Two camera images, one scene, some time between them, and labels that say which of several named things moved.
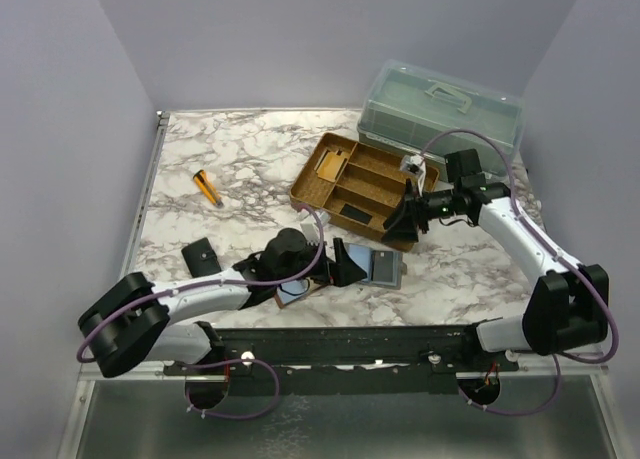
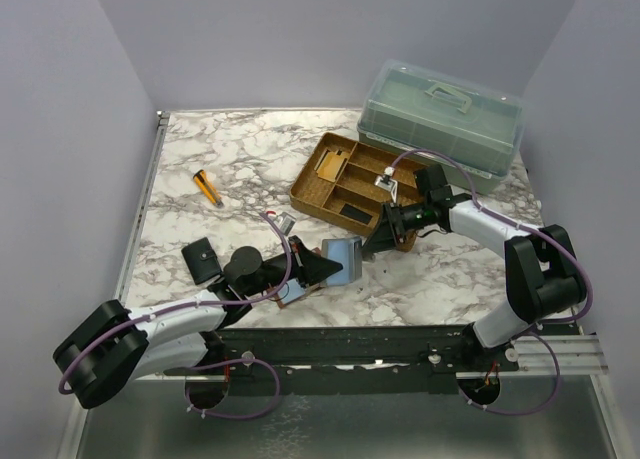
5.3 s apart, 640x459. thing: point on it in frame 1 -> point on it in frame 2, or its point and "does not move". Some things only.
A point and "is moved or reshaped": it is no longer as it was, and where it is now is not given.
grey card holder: x=384 y=268 is moved or reshaped
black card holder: x=201 y=258 does not move
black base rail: x=343 y=359 does not move
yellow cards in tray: x=330 y=166 does not move
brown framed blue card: x=292 y=291 does not move
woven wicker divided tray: x=357 y=186 does not move
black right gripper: x=402 y=226 -> x=384 y=236
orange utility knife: x=202 y=180 does not move
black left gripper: x=345 y=268 -> x=311 y=268
